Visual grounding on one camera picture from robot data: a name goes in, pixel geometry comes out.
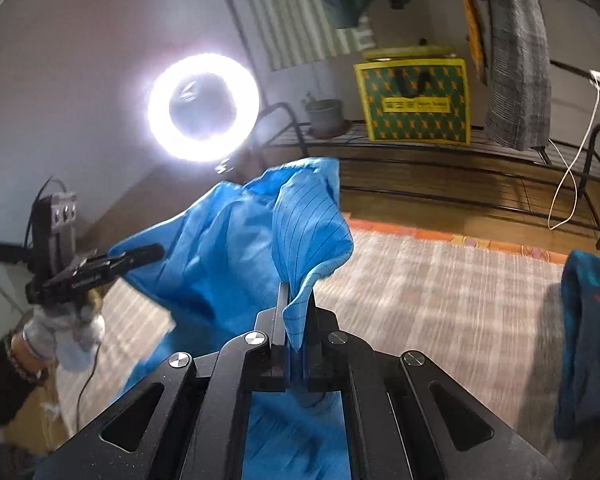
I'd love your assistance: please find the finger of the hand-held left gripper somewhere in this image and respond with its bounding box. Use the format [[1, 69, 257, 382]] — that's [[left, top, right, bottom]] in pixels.
[[108, 243, 165, 279]]

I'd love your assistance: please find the person's left hand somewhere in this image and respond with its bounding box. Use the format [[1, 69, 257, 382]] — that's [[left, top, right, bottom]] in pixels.
[[22, 295, 107, 373]]

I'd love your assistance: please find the person's left forearm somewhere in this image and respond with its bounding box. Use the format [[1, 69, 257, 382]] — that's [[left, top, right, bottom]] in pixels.
[[0, 330, 56, 441]]

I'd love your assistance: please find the white lamp cable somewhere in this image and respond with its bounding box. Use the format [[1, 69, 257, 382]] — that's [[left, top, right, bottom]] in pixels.
[[547, 90, 600, 231]]

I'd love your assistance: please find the orange patterned bedsheet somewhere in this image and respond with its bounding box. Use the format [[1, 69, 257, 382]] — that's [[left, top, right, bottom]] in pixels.
[[349, 218, 570, 267]]

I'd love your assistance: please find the ring light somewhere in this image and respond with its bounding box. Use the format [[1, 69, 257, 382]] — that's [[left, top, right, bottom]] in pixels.
[[147, 52, 260, 181]]

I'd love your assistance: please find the grey plaid coat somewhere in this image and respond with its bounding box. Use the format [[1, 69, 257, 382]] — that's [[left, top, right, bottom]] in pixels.
[[482, 0, 552, 151]]

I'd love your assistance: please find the black metal clothes rack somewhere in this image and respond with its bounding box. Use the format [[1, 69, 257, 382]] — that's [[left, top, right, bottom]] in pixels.
[[215, 0, 600, 251]]

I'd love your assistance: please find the beaded bracelet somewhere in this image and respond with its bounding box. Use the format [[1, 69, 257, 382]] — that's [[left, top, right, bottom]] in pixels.
[[10, 334, 48, 386]]

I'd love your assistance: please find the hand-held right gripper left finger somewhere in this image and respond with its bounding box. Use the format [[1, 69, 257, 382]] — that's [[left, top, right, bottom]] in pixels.
[[32, 282, 287, 480]]

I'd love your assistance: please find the light blue garment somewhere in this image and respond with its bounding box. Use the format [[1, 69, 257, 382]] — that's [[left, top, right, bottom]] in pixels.
[[110, 156, 356, 480]]

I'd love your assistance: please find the grey flower pot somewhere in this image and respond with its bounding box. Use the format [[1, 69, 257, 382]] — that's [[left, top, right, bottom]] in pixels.
[[302, 91, 353, 138]]

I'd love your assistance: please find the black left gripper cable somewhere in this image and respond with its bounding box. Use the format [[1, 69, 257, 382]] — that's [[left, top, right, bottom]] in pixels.
[[22, 175, 105, 433]]

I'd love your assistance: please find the yellow hanging strip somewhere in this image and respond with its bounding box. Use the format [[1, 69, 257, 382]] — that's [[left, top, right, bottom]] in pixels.
[[459, 0, 487, 83]]

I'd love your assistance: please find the dark teal garment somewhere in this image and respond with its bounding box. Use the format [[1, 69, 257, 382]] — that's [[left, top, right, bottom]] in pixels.
[[554, 249, 600, 443]]

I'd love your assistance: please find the yellow green patterned bag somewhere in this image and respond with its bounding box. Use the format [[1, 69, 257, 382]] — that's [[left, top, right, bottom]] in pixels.
[[354, 57, 473, 147]]

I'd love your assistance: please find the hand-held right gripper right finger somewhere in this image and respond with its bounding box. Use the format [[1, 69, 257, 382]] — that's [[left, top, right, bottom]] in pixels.
[[304, 293, 563, 480]]

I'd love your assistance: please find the beige plaid blanket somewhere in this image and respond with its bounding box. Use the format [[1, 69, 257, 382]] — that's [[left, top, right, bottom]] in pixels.
[[55, 225, 600, 480]]

